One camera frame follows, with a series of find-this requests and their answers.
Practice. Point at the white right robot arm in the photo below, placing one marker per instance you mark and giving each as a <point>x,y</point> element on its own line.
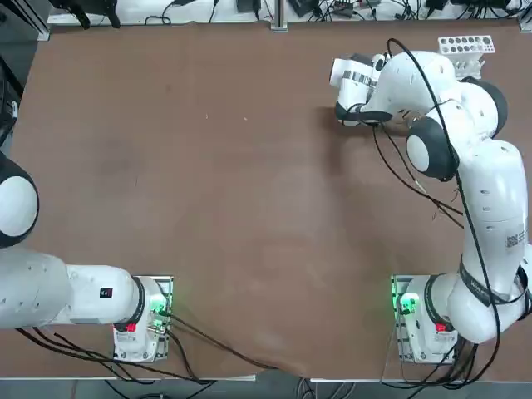
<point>415,79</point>

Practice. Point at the upright camera post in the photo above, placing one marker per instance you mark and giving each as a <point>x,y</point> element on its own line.
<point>279,12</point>

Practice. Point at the dark power adaptor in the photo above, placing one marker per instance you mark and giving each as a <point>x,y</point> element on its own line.
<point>303,6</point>

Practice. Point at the black adaptor with red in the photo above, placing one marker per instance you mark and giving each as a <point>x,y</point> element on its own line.
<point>345,3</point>

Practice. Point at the white post bracket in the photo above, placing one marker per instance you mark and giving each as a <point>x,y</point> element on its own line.
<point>279,27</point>

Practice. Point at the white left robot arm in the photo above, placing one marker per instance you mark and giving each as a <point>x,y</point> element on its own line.
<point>83,295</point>

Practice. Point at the aluminium frame rail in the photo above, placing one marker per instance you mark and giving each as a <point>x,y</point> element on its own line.
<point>41,31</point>

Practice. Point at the clear glass alcohol lamp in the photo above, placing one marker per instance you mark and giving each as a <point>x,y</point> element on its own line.
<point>409,117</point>

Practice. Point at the white test tube rack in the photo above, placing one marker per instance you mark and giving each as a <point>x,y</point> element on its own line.
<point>467,45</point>

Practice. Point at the black equipment frame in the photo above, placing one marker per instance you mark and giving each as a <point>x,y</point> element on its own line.
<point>6,112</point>

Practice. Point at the black stand legs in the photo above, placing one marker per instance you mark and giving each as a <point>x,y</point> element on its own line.
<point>81,16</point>

